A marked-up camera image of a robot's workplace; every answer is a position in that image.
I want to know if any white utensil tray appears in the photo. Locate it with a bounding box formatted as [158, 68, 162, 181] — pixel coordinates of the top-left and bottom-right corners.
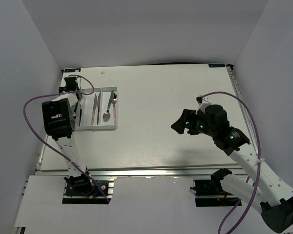
[76, 86, 119, 131]

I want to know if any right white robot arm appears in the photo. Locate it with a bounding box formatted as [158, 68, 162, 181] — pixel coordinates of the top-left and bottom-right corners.
[171, 96, 293, 234]

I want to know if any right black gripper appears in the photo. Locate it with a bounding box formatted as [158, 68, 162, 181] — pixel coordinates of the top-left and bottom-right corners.
[170, 109, 216, 137]

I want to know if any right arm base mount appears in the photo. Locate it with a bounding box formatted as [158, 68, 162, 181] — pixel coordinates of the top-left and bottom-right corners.
[190, 168, 239, 207]

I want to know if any right blue corner label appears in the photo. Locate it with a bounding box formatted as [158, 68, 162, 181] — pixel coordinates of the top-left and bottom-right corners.
[208, 63, 226, 68]

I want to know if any green handled spoon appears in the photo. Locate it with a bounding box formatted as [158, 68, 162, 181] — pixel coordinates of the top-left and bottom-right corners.
[103, 91, 114, 122]

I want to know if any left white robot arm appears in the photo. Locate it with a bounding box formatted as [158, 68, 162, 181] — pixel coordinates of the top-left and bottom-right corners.
[42, 75, 93, 195]

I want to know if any pink handled knife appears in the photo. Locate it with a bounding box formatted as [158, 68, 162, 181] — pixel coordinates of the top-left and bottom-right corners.
[91, 94, 97, 126]

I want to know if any green handled fork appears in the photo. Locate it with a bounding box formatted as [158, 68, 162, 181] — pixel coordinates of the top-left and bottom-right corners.
[73, 101, 80, 119]

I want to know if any black handled fork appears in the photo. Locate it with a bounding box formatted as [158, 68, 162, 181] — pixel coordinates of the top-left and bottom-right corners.
[79, 102, 83, 126]

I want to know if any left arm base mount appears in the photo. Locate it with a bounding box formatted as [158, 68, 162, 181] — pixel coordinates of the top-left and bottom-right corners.
[62, 175, 111, 205]

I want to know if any pink handled spoon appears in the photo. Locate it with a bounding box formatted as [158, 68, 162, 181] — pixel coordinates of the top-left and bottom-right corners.
[111, 93, 117, 124]

